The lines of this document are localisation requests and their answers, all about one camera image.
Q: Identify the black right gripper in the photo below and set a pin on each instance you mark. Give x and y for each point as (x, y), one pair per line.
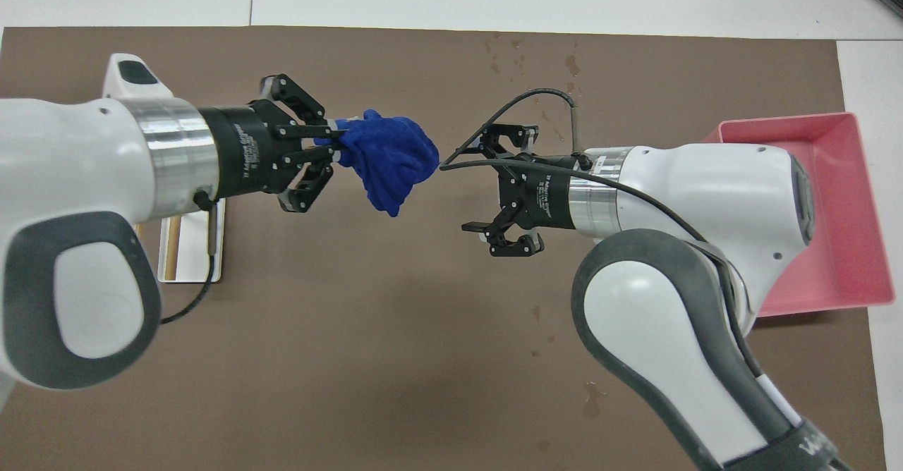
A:
(540, 192)

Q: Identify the pink plastic bin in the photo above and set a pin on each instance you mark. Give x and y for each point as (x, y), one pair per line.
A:
(846, 210)

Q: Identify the white rack with wooden rods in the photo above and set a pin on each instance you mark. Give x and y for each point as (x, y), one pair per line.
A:
(190, 252)

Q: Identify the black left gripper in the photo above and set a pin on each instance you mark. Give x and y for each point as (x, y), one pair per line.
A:
(243, 150)

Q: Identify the blue towel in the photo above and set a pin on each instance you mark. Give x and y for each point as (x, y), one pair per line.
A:
(388, 154)

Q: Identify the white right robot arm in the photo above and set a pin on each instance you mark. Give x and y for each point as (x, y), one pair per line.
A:
(705, 196)

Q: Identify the brown table mat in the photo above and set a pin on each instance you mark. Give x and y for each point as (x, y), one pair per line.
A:
(388, 330)

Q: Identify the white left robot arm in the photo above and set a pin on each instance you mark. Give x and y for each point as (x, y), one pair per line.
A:
(77, 175)

